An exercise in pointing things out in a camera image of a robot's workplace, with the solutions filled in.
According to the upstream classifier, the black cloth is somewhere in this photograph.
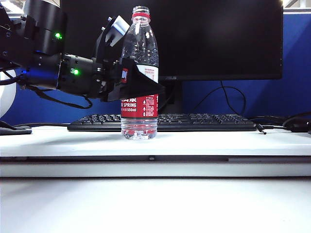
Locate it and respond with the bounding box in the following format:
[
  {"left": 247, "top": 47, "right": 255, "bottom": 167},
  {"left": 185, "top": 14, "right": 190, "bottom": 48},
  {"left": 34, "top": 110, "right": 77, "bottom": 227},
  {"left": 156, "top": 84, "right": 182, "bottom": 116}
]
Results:
[{"left": 0, "top": 120, "right": 33, "bottom": 136}]

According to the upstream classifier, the black computer monitor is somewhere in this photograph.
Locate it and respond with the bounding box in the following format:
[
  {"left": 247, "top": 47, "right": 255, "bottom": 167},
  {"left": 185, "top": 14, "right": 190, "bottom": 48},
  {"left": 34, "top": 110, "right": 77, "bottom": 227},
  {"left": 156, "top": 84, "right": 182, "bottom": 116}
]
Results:
[{"left": 60, "top": 0, "right": 284, "bottom": 115}]

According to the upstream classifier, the white desk fan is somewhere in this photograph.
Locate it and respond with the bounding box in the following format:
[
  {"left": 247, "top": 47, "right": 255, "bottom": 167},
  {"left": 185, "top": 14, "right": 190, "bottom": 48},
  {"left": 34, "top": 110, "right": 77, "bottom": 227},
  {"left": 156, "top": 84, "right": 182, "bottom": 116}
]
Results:
[{"left": 0, "top": 69, "right": 17, "bottom": 118}]

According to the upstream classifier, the blue partition panel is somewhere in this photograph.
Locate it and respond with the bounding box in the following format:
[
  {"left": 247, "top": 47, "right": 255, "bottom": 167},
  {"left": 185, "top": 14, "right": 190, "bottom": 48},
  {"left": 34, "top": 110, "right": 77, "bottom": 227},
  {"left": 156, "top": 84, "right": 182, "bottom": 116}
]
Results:
[{"left": 0, "top": 11, "right": 311, "bottom": 126}]

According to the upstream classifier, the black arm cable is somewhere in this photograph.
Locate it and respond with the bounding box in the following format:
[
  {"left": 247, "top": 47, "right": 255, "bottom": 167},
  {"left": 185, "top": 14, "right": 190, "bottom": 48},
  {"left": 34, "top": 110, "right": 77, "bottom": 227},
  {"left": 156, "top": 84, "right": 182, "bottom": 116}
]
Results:
[{"left": 23, "top": 83, "right": 94, "bottom": 110}]

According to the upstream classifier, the grey keyboard cable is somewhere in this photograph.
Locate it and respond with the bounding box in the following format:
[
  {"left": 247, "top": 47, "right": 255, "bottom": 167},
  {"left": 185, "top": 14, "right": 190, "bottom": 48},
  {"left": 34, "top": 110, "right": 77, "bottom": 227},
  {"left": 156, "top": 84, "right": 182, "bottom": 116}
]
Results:
[{"left": 13, "top": 122, "right": 69, "bottom": 128}]

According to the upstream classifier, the black computer keyboard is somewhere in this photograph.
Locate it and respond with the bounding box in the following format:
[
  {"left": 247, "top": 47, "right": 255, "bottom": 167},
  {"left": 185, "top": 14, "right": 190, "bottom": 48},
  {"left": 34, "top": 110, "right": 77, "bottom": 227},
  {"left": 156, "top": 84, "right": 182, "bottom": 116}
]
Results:
[{"left": 67, "top": 113, "right": 258, "bottom": 133}]

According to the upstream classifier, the thin black monitor cable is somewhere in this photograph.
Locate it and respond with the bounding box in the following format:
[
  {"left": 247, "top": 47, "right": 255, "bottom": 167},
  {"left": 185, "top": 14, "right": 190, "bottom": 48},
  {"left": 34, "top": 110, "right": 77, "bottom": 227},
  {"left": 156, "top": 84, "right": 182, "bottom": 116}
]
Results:
[{"left": 189, "top": 80, "right": 247, "bottom": 116}]

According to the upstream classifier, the thick black cable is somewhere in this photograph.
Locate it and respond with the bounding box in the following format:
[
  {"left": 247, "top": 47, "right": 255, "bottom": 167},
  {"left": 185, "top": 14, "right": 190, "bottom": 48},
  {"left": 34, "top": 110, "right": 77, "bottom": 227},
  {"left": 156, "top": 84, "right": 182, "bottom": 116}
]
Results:
[{"left": 282, "top": 112, "right": 311, "bottom": 128}]

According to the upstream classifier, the clear plastic bottle red label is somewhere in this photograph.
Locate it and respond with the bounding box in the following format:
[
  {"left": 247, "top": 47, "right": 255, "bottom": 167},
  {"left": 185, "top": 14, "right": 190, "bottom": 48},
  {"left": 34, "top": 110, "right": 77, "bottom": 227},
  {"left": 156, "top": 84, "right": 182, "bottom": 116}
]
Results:
[{"left": 120, "top": 5, "right": 160, "bottom": 141}]

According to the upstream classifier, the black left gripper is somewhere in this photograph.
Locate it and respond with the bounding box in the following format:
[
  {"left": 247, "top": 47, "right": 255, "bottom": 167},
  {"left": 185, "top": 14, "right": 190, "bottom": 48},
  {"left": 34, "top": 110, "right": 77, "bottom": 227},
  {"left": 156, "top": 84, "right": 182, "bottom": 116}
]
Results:
[{"left": 93, "top": 57, "right": 166, "bottom": 103}]

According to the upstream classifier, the black barrel plug cable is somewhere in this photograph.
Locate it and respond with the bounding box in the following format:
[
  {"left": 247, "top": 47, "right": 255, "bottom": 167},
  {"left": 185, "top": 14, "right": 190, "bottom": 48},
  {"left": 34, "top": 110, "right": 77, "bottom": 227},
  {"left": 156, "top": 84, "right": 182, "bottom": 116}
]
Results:
[{"left": 254, "top": 122, "right": 292, "bottom": 135}]

